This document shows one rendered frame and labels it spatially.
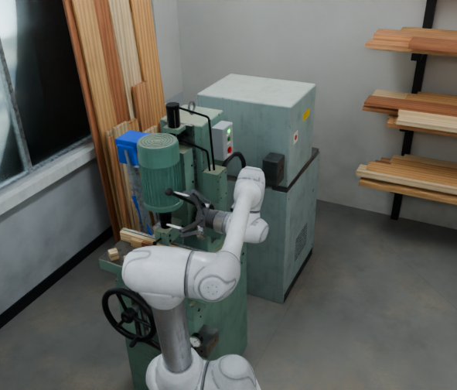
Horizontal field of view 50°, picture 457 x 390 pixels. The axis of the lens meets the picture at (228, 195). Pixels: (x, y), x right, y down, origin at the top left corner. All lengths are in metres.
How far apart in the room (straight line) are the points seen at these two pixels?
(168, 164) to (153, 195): 0.16
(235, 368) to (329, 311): 1.73
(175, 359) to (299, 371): 1.47
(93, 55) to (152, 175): 1.61
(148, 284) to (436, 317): 2.52
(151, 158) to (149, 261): 0.77
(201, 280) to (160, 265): 0.13
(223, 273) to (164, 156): 0.85
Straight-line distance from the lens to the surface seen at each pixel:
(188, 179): 2.26
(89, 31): 3.53
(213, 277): 1.31
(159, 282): 1.37
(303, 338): 3.27
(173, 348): 1.67
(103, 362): 3.23
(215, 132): 2.28
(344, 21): 4.06
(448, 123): 3.61
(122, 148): 3.05
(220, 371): 1.82
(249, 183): 1.81
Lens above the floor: 2.34
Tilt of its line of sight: 30 degrees down
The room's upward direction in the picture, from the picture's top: 2 degrees counter-clockwise
